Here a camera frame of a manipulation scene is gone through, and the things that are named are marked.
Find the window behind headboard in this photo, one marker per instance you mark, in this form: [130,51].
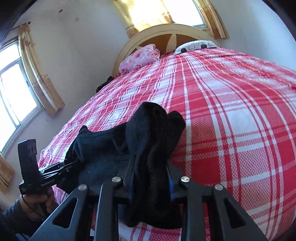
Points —
[185,12]

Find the white patterned pillow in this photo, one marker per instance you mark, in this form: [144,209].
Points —
[195,45]

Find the cream wooden headboard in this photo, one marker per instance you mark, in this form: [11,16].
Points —
[166,37]

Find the side window yellow curtain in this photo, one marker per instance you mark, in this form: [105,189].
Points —
[40,82]

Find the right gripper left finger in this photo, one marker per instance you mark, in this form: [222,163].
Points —
[72,219]

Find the pink floral pillow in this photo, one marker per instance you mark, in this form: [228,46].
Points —
[143,56]

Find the yellow curtain right of headboard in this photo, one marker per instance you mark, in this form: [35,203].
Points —
[213,21]

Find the lower yellow curtain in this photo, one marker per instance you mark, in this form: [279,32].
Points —
[6,174]

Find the red white plaid bedsheet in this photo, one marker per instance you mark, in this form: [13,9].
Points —
[240,125]

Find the left hand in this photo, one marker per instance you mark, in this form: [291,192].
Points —
[30,204]

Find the left forearm dark sleeve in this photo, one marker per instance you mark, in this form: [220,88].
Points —
[16,225]

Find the yellow curtain left of headboard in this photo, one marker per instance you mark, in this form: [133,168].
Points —
[140,15]

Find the yellow curtain of headboard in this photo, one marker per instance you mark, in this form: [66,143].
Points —
[140,15]
[213,21]

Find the dark cloth beside bed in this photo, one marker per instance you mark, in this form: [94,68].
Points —
[109,79]

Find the black pants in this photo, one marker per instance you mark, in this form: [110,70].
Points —
[149,139]

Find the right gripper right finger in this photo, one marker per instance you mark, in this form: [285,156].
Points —
[213,206]

